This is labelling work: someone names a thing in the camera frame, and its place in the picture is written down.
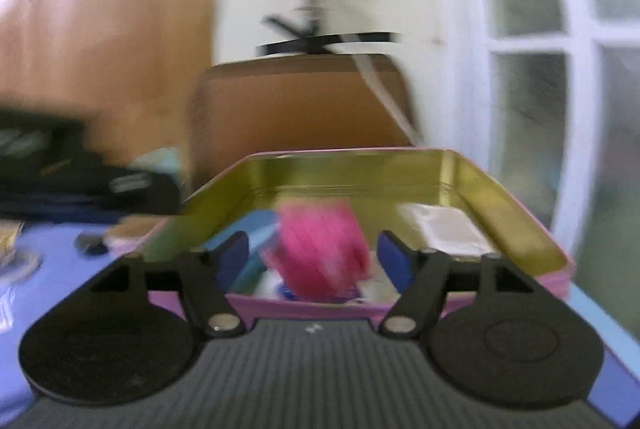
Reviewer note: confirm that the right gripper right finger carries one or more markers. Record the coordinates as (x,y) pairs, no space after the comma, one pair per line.
(420,279)

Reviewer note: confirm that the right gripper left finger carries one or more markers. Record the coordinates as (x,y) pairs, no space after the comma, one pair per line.
(205,278)

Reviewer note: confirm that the pink soft cloth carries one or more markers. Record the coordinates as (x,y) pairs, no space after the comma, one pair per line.
(320,251)

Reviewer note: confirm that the black small soft object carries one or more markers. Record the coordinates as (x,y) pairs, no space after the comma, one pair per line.
(90,245)

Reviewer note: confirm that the light blue soft pouch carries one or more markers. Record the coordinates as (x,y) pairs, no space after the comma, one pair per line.
(241,272)

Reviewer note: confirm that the cream soft pad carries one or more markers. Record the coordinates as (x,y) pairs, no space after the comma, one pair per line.
(448,229)

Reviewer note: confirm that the pink tin storage box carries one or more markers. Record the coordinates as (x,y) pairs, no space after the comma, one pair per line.
(377,183)

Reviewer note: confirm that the green translucent plastic mug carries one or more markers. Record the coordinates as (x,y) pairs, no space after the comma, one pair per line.
(164,160)

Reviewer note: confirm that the black bag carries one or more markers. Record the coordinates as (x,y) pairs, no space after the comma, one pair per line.
(49,176)

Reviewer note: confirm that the wooden panel board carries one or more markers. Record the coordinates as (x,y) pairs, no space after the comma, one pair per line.
(128,66)

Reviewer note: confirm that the white window frame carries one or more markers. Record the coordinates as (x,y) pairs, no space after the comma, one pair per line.
(551,88)

